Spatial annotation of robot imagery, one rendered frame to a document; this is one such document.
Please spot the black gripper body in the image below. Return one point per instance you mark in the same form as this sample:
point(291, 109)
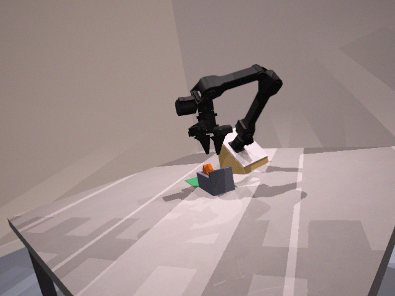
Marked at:
point(216, 129)

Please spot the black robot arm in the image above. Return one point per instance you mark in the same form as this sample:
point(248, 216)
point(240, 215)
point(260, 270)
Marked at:
point(213, 86)

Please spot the orange l-shaped part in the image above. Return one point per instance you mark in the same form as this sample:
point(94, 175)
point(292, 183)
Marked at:
point(207, 168)

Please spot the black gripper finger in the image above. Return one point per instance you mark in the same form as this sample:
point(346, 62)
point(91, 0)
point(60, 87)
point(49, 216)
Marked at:
point(218, 141)
point(205, 142)

